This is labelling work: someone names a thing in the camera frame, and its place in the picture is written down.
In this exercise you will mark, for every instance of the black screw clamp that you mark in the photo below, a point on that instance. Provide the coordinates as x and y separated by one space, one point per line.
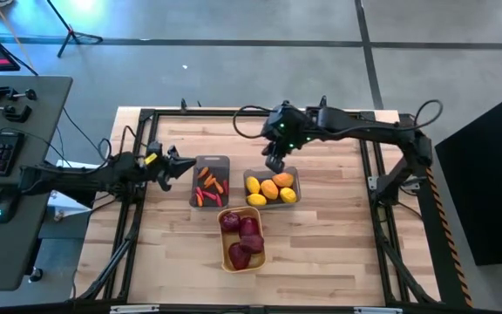
4 93
13 114

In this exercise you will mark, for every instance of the dark grey plastic basket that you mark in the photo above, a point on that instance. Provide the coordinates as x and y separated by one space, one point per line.
211 162
296 183

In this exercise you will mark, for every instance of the dark red apple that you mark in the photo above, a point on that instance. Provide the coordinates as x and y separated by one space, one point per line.
251 243
249 227
239 256
230 221

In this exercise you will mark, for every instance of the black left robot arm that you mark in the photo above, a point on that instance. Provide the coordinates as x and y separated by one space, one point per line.
81 181

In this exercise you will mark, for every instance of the thin tan rod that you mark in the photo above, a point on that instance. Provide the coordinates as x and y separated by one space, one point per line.
15 41

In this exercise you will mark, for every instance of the black floor mat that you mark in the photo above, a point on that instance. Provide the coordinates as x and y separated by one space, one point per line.
495 174

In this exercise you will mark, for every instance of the yellow lemon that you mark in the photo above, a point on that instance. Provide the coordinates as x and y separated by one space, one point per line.
256 200
253 185
288 195

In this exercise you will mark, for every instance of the yellow plastic basket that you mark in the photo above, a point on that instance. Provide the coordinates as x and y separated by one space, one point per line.
257 261

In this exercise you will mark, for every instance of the black computer mouse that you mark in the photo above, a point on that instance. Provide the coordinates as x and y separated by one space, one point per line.
6 205

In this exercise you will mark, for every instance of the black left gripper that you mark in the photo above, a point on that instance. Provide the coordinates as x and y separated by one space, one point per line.
159 165

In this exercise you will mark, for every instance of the black aluminium table frame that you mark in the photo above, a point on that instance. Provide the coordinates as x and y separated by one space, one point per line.
216 113

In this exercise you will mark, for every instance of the white paper sheet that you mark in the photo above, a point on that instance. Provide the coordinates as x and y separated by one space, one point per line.
65 209

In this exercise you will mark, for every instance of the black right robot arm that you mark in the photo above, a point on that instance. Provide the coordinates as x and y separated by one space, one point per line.
364 128

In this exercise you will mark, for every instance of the small orange carrot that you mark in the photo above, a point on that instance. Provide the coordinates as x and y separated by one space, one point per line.
203 172
198 200
219 186
209 179

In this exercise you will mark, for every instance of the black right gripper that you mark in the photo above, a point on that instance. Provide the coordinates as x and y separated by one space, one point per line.
286 124

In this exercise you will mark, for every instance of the grey desk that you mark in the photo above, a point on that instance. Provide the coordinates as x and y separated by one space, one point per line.
37 131

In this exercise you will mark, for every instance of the white table bracket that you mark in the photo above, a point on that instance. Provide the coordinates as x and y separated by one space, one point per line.
133 309
377 310

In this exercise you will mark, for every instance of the black tripod stand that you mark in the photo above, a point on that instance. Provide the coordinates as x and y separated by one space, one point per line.
71 37

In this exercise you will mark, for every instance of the orange citrus fruit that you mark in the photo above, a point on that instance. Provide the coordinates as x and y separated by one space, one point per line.
282 179
269 189

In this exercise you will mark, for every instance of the small red chilli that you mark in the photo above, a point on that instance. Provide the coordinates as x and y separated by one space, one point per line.
219 200
199 192
209 195

